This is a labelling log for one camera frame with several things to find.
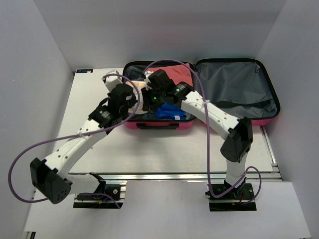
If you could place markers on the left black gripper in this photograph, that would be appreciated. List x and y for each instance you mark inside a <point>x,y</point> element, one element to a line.
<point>132,103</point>

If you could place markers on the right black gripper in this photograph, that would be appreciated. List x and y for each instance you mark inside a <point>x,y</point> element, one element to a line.
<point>147,105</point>

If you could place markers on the orange tissue pack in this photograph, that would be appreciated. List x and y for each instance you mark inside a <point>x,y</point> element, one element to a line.
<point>140,85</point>

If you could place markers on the salmon pink garment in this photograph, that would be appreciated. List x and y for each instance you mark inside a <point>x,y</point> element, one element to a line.
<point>179,73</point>

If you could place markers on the royal blue towel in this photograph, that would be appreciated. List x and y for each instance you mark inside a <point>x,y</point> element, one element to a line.
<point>170,112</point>

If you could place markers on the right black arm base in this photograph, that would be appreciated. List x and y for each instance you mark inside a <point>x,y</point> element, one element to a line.
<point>237,200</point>

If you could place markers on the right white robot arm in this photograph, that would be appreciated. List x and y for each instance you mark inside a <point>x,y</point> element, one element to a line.
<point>236,133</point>

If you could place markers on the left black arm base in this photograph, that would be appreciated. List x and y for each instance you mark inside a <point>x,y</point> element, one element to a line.
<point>104,195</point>

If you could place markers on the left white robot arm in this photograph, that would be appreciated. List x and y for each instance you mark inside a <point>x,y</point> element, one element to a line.
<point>51,174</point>

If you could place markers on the blue label sticker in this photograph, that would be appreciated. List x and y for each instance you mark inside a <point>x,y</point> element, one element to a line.
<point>84,71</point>

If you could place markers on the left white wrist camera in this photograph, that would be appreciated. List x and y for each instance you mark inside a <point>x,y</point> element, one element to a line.
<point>111,79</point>

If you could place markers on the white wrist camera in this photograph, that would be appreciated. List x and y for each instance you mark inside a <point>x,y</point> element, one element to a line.
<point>111,79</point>
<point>146,79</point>

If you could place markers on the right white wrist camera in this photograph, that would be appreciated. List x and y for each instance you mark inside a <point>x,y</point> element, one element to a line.
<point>146,79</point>

